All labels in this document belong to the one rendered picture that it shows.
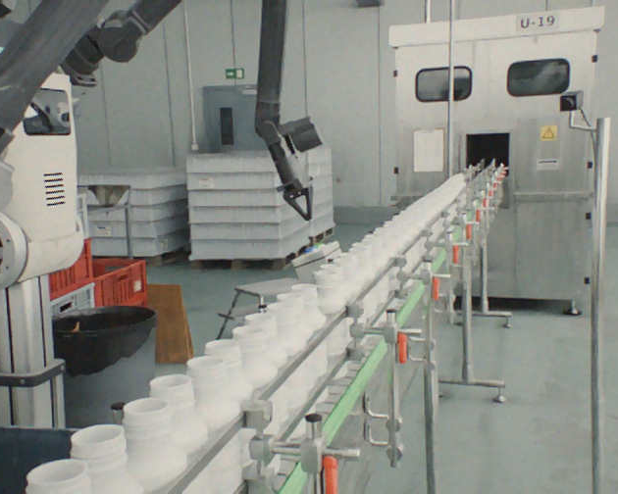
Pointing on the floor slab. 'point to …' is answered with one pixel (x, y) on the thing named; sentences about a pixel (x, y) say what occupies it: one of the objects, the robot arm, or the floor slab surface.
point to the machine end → (508, 137)
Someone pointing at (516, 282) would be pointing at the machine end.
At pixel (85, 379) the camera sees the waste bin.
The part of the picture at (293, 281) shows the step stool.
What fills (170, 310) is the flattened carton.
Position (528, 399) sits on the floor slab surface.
